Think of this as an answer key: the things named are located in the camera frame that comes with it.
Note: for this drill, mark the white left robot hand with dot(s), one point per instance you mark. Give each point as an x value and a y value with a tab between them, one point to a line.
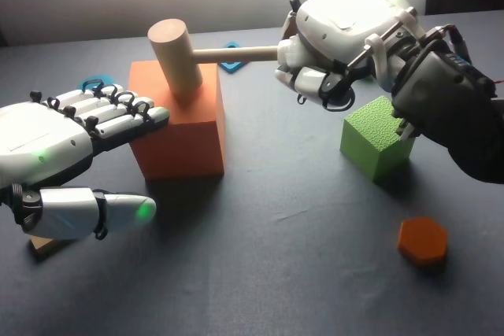
39	139

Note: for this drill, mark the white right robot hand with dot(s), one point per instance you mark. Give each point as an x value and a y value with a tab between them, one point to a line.
346	9

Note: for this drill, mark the large orange foam block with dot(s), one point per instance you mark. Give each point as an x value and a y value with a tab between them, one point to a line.
189	147

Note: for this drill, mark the wooden mallet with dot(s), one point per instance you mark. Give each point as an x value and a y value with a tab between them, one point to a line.
177	60

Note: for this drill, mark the light blue round piece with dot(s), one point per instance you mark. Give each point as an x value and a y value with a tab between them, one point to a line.
106	78

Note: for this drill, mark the small wooden block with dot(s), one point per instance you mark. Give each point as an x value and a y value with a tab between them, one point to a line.
41	245

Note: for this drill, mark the blue four-hole square block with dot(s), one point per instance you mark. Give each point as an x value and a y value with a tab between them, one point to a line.
232	67

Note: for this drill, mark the orange hexagon block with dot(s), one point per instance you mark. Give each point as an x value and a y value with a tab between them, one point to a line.
423	238

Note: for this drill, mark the green textured foam cube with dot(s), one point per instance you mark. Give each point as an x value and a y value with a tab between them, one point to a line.
374	135

